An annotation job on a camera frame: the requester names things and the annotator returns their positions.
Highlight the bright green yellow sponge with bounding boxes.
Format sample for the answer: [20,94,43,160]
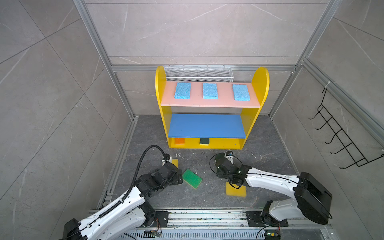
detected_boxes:
[183,169,203,189]

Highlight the orange yellow sponge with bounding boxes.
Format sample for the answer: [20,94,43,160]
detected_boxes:
[175,138,185,145]

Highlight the dark green wavy sponge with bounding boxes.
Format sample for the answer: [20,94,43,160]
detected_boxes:
[200,138,210,145]

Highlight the light blue sponge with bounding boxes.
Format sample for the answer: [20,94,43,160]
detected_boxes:
[233,85,251,102]
[174,82,192,100]
[203,83,219,100]

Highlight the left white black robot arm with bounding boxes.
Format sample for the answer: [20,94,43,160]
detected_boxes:
[62,162,183,240]

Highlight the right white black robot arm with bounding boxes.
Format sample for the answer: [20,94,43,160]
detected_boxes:
[210,151,333,226]

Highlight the yellow shelf with coloured boards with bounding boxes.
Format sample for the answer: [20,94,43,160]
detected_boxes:
[155,66,270,150]

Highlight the small yellow sponge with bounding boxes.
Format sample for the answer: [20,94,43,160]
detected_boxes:
[171,159,179,168]

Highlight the large yellow sponge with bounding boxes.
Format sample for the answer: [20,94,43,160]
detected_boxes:
[226,182,247,198]

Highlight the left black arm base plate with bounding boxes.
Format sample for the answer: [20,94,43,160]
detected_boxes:
[149,211,170,228]

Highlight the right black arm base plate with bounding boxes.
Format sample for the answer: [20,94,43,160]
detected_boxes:
[246,211,289,227]

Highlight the aluminium rail base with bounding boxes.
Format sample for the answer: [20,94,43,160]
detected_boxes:
[112,210,338,240]

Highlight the left black corrugated cable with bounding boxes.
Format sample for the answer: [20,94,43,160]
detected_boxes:
[98,144,169,217]

